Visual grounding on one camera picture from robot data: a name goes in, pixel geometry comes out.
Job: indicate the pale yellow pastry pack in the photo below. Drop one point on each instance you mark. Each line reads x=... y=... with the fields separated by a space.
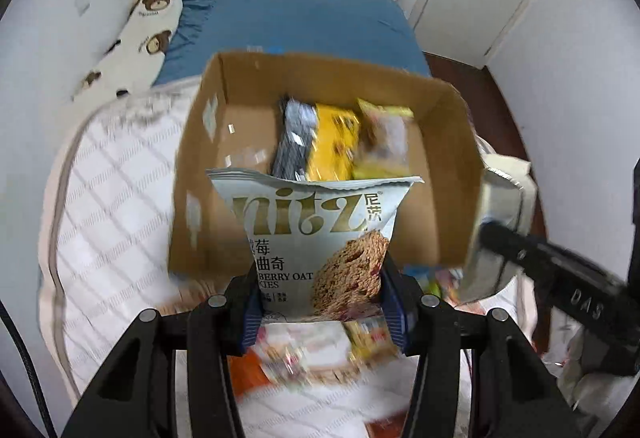
x=383 y=142

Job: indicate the yellow snack pack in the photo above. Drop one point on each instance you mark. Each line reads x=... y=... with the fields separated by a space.
x=333 y=144

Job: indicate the Nitz cookie bag pale blue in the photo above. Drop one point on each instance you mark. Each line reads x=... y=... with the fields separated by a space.
x=318 y=247

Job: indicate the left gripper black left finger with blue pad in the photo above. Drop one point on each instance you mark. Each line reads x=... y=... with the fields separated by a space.
x=133 y=393

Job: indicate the black silver snack pack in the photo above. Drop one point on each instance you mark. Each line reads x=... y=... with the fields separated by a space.
x=298 y=130

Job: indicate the orange snack pack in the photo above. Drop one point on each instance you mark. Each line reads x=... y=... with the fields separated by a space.
x=246 y=374

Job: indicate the bear print long pillow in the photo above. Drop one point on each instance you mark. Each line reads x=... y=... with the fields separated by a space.
x=133 y=61

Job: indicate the silver white snack bag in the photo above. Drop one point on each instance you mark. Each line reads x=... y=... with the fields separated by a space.
x=508 y=198

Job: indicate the white floral quilted mat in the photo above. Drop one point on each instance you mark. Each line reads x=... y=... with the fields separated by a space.
x=106 y=223

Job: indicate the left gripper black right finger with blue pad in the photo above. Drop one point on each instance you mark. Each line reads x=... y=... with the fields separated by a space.
x=513 y=394

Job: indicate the blue bed sheet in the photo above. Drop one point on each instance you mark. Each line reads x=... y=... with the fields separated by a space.
x=372 y=31

